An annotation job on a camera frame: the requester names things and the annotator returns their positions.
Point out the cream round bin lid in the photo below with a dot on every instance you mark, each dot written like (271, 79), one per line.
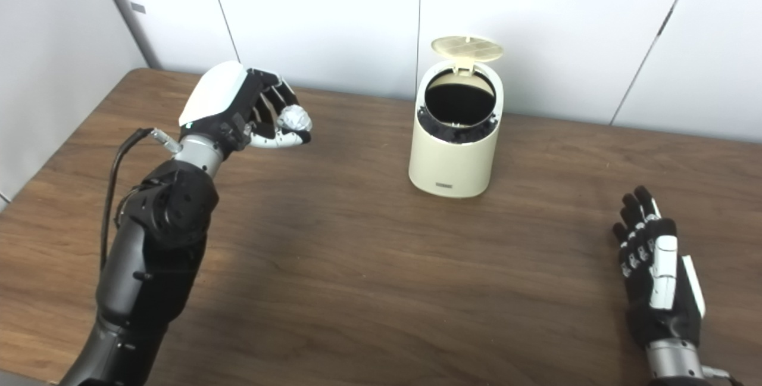
(467, 49)

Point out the white paper ball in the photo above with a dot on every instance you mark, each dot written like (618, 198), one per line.
(294, 118)

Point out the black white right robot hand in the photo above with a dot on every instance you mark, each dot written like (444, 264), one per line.
(661, 290)

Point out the cream-colored desktop trash bin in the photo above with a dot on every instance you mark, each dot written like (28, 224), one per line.
(449, 162)

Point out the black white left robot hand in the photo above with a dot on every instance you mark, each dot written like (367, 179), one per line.
(217, 97)

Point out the grey tape patch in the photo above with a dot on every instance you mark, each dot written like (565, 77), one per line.
(138, 8)

